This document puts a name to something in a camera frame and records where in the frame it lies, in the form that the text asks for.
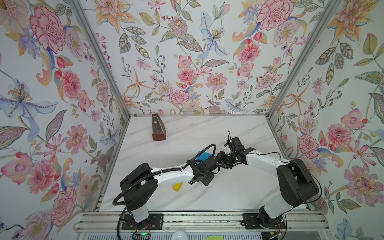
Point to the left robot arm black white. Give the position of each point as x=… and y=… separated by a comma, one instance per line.
x=138, y=186

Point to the green object at edge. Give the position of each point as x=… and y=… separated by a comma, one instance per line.
x=215, y=237

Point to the aluminium front rail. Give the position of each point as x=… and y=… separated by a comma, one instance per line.
x=205, y=221

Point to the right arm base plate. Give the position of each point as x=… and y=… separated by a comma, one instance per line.
x=255, y=221

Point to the yellow block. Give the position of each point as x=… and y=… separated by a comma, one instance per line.
x=177, y=186

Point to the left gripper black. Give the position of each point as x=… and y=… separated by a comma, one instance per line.
x=210, y=177

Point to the blue square paper sheet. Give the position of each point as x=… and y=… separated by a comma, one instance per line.
x=204, y=156

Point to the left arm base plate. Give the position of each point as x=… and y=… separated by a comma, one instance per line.
x=153, y=222

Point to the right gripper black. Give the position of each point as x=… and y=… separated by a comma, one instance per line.
x=220, y=158

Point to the brown wooden metronome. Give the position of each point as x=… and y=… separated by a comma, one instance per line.
x=159, y=130

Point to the white round object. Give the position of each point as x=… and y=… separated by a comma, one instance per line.
x=179, y=235

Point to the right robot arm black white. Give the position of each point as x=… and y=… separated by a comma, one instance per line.
x=297, y=185

